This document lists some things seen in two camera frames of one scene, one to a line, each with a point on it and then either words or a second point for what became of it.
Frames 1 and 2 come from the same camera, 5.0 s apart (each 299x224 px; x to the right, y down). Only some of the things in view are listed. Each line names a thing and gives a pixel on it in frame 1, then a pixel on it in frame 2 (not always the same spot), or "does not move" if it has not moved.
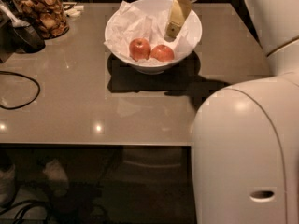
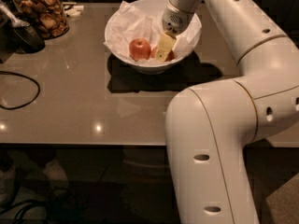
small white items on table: [75, 11] does not move
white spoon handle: [14, 21] does not move
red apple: [163, 53] does not move
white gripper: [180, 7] -> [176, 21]
